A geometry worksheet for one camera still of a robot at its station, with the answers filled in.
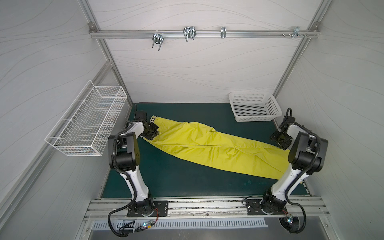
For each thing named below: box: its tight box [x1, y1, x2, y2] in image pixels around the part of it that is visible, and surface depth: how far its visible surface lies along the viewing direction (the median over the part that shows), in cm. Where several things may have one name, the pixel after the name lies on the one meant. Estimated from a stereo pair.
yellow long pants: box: [143, 116, 291, 179], surface depth 97 cm
